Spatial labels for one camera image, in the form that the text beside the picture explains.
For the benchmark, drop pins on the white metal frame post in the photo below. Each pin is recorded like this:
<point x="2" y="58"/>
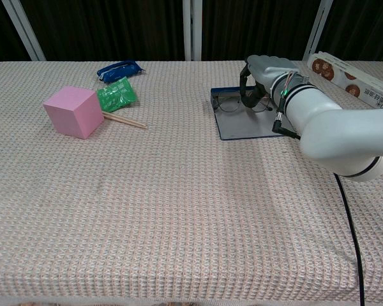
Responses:
<point x="317" y="30"/>
<point x="192" y="30"/>
<point x="24" y="30"/>

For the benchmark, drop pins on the pink woven tablecloth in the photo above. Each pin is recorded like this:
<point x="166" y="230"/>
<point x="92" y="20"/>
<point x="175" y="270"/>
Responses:
<point x="166" y="207"/>

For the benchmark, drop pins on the wooden chopstick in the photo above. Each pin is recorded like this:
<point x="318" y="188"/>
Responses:
<point x="126" y="120"/>

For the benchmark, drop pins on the long white baking paper box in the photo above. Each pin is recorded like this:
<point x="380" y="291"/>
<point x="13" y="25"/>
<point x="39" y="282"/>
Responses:
<point x="348" y="76"/>

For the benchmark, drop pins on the dark curtain panel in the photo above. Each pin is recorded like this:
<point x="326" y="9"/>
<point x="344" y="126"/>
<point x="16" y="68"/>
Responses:
<point x="258" y="27"/>
<point x="108" y="28"/>
<point x="364" y="25"/>
<point x="1" y="35"/>

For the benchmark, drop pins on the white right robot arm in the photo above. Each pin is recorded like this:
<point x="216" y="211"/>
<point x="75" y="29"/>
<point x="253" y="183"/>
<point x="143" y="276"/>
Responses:
<point x="325" y="127"/>

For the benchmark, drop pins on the blue grey glasses case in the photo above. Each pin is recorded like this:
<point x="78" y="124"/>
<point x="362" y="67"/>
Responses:
<point x="245" y="126"/>

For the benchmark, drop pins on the green foil packet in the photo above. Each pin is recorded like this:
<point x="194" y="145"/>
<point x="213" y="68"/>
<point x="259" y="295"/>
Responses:
<point x="116" y="94"/>

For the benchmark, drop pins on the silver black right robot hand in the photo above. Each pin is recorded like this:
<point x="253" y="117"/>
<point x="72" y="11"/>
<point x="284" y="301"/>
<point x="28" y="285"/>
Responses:
<point x="268" y="68"/>

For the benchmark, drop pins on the pink cube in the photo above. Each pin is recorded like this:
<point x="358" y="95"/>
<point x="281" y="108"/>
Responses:
<point x="73" y="111"/>

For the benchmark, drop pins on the blue foil packet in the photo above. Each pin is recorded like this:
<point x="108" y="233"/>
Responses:
<point x="119" y="70"/>

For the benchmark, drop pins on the thin metal round eyeglasses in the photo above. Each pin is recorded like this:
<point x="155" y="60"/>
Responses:
<point x="228" y="102"/>

